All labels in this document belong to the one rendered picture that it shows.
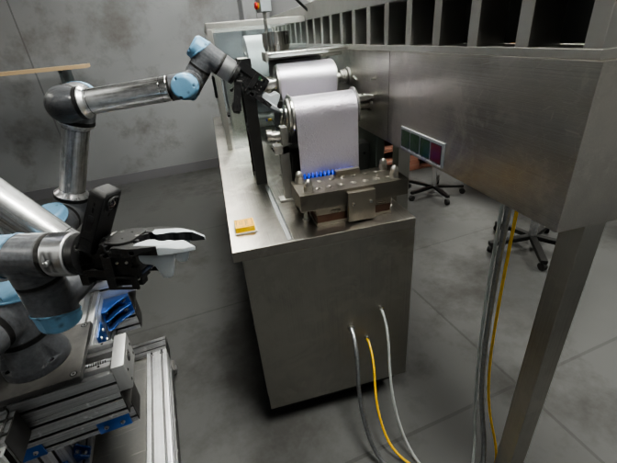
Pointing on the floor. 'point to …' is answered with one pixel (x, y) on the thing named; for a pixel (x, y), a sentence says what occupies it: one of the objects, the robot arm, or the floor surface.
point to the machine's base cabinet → (330, 314)
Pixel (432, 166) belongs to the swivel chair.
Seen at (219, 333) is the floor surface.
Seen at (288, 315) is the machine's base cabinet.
